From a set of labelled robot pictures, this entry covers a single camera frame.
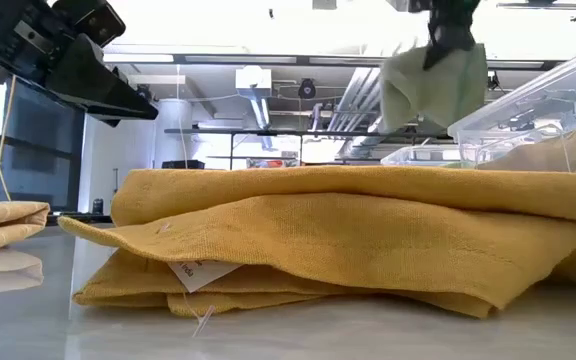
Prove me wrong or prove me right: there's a black round ceiling device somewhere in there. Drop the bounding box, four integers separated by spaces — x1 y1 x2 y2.
297 77 318 100

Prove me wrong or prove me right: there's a clear plastic bin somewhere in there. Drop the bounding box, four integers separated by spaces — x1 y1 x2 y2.
446 44 576 172
379 144 470 168

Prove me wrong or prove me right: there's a pale beige towel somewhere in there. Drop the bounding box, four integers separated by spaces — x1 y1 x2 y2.
0 200 51 256

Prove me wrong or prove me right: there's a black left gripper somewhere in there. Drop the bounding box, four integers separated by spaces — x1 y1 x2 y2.
0 0 160 127

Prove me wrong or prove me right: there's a light green towel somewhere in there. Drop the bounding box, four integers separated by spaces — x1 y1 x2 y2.
377 42 490 135

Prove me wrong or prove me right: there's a white ceiling box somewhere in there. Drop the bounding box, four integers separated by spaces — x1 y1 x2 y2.
234 65 273 102

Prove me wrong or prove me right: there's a mustard yellow towel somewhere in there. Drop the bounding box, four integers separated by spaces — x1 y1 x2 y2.
476 122 576 174
57 165 576 320

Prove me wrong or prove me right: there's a long black shelf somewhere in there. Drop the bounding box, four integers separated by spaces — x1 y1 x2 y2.
163 127 450 140

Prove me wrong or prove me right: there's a white round column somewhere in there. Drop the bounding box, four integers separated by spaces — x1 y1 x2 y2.
154 98 195 170

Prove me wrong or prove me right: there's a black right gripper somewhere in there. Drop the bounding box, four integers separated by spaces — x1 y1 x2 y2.
407 0 482 72

